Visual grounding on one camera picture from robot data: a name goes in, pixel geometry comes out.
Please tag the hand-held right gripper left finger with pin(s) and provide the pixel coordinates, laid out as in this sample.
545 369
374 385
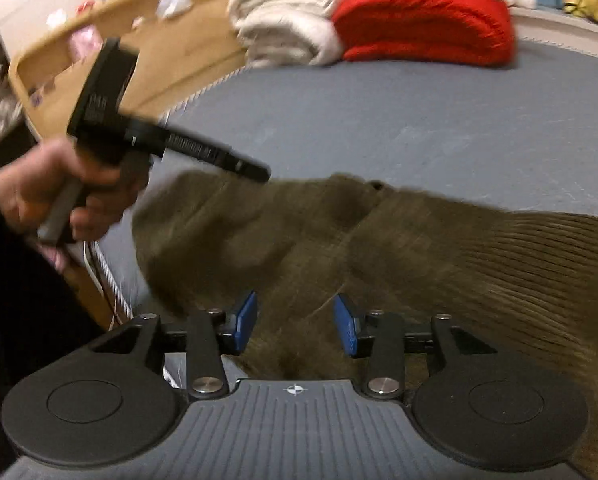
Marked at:
244 325

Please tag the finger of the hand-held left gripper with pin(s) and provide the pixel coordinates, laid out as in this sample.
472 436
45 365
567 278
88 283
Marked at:
214 157

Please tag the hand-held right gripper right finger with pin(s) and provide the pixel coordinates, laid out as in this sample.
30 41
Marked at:
346 330

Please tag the person's left hand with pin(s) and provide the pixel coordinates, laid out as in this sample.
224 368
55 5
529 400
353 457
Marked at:
34 185

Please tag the pink packet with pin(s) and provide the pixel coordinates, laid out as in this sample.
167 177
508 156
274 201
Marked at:
85 42

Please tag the crumpled white paper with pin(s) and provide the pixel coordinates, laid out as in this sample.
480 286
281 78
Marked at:
173 5

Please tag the folded white blanket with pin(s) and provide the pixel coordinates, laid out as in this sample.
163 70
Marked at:
284 20

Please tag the grey-blue bed mattress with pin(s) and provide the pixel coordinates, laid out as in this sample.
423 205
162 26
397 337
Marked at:
379 120

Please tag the person's black clothing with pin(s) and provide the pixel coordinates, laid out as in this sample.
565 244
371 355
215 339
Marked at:
24 340

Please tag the folded red blanket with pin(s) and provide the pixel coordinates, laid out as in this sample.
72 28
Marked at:
424 20

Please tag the yellow and black plush toy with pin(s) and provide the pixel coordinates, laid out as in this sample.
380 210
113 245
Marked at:
576 4

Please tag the light wooden bed frame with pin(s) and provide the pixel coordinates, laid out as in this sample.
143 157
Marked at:
199 45

